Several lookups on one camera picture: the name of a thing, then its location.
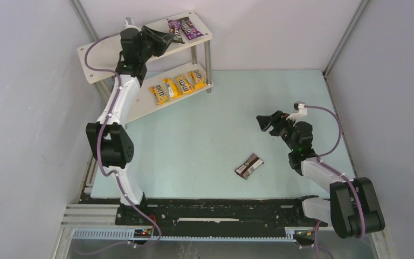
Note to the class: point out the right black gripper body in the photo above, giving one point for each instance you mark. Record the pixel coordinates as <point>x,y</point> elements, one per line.
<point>277,124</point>

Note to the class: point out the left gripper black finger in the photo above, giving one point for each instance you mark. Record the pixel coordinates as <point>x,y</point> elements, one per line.
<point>160,43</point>
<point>157,34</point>

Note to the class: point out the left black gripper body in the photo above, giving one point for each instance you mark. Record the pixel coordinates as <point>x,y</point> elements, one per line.
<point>150,39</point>

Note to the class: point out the purple M&M bag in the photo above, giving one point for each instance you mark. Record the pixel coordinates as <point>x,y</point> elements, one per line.
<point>174,28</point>
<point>188,28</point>

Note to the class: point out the brown M&M bag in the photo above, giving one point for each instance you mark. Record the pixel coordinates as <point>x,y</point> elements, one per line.
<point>249,166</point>

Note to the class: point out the yellow M&M bag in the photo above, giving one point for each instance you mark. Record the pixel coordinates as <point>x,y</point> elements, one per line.
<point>197,79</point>
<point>159,94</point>
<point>184,84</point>

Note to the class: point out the yellow candy bag barcode up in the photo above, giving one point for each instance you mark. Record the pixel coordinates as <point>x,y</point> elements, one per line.
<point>174,92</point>

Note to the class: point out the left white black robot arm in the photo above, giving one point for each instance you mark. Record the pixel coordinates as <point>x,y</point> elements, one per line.
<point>112,146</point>

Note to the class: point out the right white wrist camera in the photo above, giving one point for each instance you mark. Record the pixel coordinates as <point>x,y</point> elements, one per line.
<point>300,111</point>

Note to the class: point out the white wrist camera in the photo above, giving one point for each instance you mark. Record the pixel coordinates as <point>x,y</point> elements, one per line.
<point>130,24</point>
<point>300,111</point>

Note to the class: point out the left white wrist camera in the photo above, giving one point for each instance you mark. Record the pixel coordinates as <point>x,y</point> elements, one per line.
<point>130,24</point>

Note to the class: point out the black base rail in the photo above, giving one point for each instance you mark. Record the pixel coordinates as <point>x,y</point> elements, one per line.
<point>217,218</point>

